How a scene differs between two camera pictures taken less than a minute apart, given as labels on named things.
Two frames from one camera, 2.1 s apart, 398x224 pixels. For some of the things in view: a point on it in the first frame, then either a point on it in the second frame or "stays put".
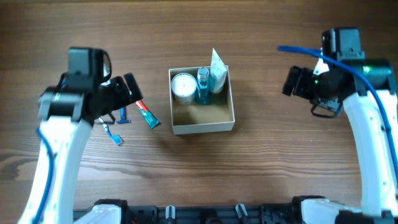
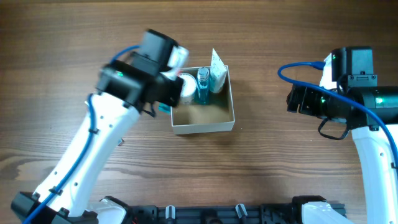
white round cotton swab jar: [183, 86] stays put
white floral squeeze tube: [218, 72] stays put
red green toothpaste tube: [151, 121] to [164, 108]
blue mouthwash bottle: [203, 81] stays put
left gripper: [123, 92] to [173, 92]
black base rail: [290, 213] stays put
